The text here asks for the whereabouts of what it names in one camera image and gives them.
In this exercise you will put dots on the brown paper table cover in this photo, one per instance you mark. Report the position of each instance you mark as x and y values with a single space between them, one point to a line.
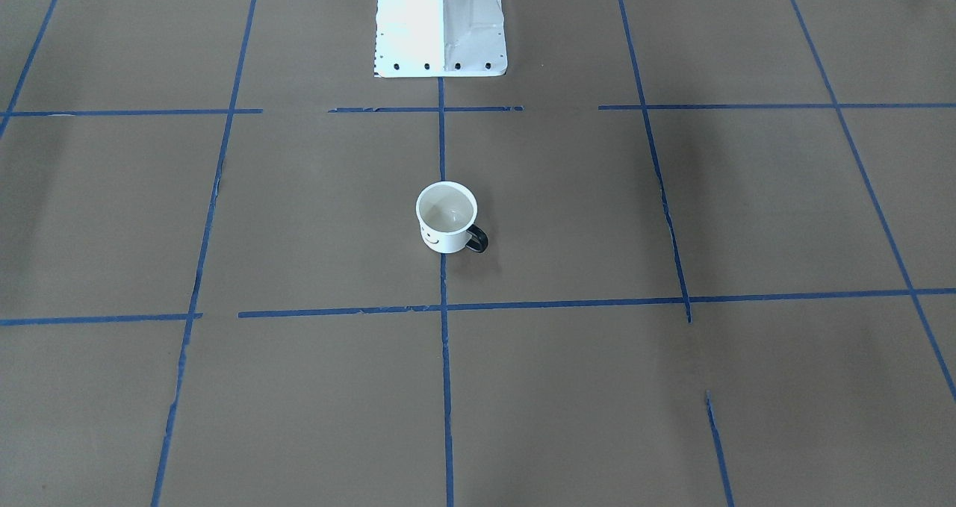
720 267

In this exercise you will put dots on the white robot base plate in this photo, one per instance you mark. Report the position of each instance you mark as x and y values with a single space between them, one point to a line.
440 39

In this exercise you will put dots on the white mug black handle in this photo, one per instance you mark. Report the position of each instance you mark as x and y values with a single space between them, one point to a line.
447 213

